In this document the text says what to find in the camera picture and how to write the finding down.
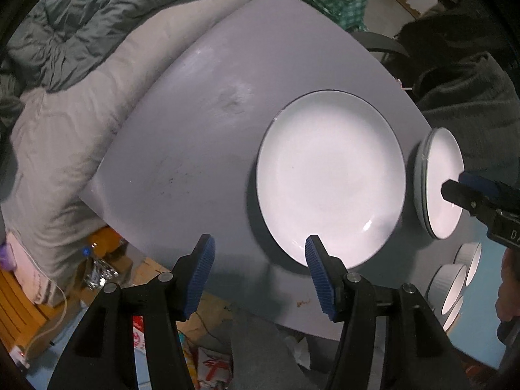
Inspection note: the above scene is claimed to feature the white crumpled tissue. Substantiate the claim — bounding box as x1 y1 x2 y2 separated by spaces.
284 335 313 370

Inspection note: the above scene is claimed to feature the dark grey fleece blanket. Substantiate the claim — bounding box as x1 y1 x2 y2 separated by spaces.
418 53 520 173

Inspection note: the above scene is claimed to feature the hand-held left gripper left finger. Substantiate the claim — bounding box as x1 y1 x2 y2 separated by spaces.
46 233 216 390

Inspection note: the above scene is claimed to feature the white cable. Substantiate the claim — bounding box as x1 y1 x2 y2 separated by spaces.
22 280 69 356

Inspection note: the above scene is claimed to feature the large white plate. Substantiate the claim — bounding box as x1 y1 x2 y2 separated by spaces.
256 90 407 269

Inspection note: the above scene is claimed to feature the red printed paper bag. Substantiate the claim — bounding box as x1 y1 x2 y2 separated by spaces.
195 347 233 384

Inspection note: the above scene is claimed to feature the person's right hand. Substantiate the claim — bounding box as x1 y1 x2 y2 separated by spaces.
496 248 520 326

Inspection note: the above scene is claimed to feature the clear plastic bottle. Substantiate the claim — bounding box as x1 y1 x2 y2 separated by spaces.
83 244 116 291

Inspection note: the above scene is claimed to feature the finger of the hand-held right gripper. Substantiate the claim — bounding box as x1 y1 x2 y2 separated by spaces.
459 172 502 201
442 179 494 217

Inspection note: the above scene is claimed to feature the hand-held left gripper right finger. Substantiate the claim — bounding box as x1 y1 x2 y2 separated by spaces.
305 234 474 390

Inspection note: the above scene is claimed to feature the wooden slatted frame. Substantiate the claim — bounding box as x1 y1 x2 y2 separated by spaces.
0 268 53 350

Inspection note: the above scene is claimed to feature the red and white packet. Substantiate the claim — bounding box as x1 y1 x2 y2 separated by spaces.
132 315 149 352

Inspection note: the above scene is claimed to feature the black office chair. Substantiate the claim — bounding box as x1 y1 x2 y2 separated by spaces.
349 0 520 90

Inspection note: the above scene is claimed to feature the white ribbed bowl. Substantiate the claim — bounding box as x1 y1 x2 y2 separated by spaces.
453 241 483 287
441 294 464 332
426 263 469 315

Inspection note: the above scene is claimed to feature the small white plate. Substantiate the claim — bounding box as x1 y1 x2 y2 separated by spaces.
413 130 431 232
420 127 465 240

